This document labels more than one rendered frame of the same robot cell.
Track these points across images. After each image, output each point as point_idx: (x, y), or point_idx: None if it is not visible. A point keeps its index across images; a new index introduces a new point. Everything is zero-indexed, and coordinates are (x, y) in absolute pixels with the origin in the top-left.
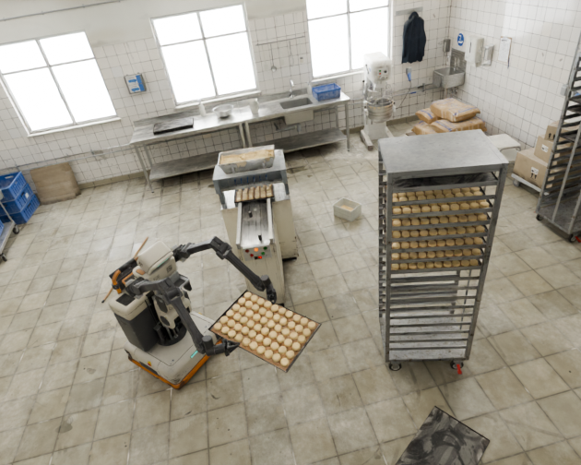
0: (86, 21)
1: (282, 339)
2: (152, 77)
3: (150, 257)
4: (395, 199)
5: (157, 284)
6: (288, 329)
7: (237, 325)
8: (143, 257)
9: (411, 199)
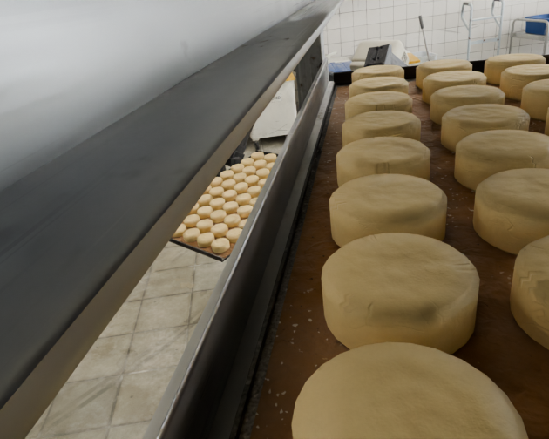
0: None
1: (200, 212)
2: None
3: (362, 50)
4: (515, 58)
5: None
6: (219, 215)
7: (251, 168)
8: (358, 45)
9: (531, 84)
